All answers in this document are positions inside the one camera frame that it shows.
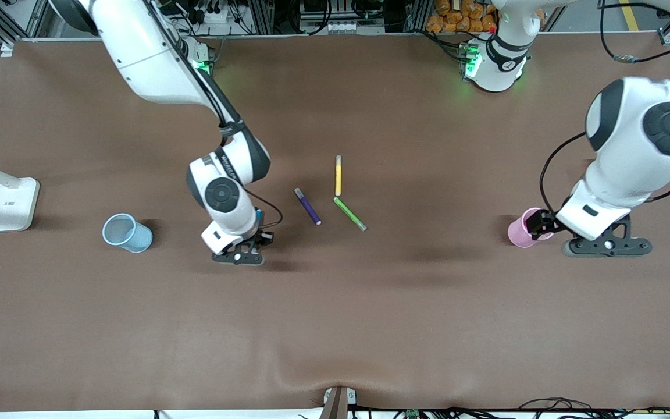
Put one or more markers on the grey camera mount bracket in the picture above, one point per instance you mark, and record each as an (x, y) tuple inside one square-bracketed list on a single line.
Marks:
[(337, 404)]

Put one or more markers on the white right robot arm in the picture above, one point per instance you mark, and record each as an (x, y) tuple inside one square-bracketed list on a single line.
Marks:
[(149, 58)]

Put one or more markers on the orange packaged snacks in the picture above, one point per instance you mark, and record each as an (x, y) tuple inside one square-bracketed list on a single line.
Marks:
[(463, 14)]

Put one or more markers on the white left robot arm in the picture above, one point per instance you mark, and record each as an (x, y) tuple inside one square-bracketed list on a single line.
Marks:
[(631, 145)]

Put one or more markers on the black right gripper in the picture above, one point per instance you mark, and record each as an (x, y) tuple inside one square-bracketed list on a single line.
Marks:
[(266, 237)]

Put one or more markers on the white lamp stand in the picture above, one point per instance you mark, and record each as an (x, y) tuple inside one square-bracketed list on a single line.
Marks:
[(12, 203)]

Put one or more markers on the white power strip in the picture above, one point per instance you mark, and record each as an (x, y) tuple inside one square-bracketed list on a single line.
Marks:
[(216, 16)]

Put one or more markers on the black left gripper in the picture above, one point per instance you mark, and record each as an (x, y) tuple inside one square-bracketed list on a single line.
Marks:
[(542, 223)]

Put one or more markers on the white terminal strip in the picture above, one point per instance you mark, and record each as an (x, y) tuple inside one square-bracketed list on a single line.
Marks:
[(345, 27)]

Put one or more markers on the blue mesh cup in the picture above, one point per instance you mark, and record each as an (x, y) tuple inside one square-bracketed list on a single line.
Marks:
[(131, 235)]

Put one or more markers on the pink mesh cup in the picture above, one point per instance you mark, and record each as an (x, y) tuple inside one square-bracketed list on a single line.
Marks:
[(518, 233)]

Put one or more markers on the blue marker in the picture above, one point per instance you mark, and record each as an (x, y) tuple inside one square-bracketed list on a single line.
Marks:
[(259, 216)]

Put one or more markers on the green marker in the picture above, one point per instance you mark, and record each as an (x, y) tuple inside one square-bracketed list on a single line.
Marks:
[(349, 213)]

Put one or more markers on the yellow marker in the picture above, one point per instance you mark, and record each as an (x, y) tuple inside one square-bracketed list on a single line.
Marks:
[(338, 177)]

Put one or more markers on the purple marker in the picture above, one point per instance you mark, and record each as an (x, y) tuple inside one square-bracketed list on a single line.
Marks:
[(308, 207)]

